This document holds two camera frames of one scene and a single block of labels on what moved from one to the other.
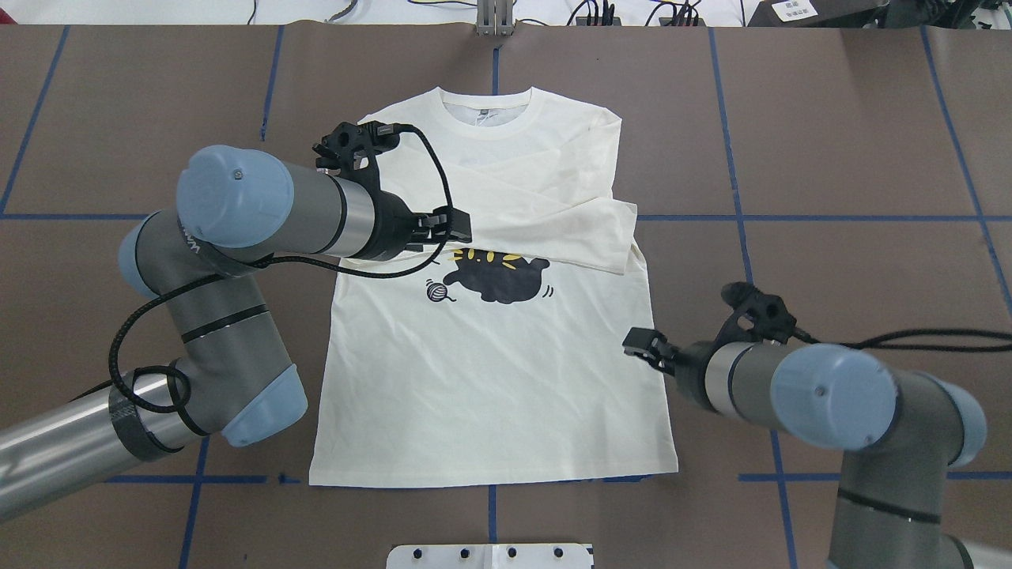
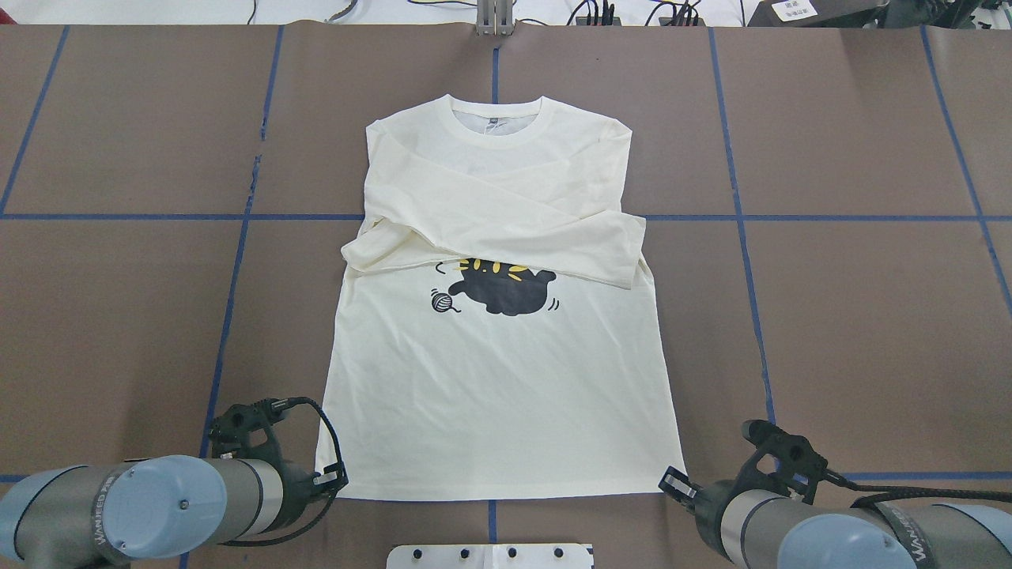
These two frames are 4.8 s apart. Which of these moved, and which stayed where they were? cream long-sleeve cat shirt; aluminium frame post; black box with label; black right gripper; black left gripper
Moved: black right gripper; cream long-sleeve cat shirt; black left gripper
Stayed: black box with label; aluminium frame post
